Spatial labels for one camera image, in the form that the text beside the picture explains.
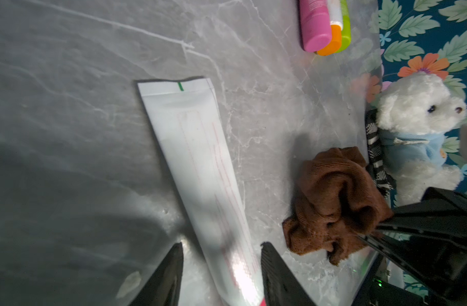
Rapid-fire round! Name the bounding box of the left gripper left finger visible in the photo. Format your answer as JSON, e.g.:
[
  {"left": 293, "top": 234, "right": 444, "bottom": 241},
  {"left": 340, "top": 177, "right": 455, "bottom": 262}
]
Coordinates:
[{"left": 129, "top": 242, "right": 184, "bottom": 306}]

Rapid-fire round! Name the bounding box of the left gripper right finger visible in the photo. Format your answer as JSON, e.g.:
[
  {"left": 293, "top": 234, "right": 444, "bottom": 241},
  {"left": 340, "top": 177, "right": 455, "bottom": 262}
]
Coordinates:
[{"left": 261, "top": 242, "right": 316, "bottom": 306}]

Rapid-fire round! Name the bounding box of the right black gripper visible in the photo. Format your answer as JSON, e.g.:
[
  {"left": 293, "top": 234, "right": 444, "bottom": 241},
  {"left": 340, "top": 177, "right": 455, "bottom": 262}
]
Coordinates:
[{"left": 351, "top": 187, "right": 467, "bottom": 305}]

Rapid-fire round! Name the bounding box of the brown cloth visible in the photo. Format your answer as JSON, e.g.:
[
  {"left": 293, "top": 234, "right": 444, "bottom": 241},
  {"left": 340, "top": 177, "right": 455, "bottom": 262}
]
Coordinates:
[{"left": 283, "top": 147, "right": 394, "bottom": 265}]

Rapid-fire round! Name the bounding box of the white toothpaste tube red cap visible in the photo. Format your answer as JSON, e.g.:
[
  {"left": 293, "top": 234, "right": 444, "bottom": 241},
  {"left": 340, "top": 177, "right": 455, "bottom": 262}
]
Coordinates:
[{"left": 138, "top": 79, "right": 265, "bottom": 305}]

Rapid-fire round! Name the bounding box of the pink toothpaste tube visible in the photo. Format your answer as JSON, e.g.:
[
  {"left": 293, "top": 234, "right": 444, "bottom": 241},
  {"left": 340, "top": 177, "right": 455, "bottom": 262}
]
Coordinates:
[{"left": 299, "top": 0, "right": 332, "bottom": 52}]

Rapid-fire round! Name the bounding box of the green toothpaste tube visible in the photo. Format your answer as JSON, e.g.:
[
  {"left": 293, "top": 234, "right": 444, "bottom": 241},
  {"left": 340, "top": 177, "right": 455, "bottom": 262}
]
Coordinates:
[{"left": 336, "top": 0, "right": 351, "bottom": 53}]

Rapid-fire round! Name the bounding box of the white toothpaste tube orange cap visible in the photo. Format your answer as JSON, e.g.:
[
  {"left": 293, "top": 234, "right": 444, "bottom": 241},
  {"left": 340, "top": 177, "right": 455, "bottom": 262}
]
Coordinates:
[{"left": 317, "top": 0, "right": 344, "bottom": 56}]

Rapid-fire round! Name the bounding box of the striped black white cloth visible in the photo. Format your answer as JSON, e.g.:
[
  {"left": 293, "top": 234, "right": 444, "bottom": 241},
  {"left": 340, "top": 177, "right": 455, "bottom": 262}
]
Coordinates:
[{"left": 365, "top": 109, "right": 394, "bottom": 203}]

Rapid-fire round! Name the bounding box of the white teddy bear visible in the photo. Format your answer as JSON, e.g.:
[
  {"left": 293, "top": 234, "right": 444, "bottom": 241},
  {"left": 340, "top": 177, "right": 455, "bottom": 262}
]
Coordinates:
[{"left": 376, "top": 72, "right": 467, "bottom": 206}]

